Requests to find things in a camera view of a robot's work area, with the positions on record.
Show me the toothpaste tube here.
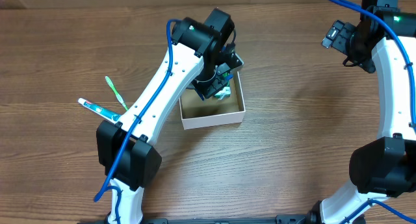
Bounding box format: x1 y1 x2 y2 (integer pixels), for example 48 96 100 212
78 98 121 123

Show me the pink cardboard box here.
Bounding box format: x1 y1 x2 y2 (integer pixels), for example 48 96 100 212
179 73 246 130

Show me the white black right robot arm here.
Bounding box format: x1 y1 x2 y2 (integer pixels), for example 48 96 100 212
302 0 415 224

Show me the green white toothbrush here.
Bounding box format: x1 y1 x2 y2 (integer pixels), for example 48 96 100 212
105 76 129 110

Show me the green soap bar pack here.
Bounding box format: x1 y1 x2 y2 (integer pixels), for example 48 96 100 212
213 86 231 100

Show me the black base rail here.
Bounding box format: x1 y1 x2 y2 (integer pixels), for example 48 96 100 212
77 213 313 224

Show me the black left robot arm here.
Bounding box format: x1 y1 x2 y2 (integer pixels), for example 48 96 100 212
94 8 243 223

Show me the blue right cable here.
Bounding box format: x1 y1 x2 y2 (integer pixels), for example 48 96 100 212
326 0 416 224

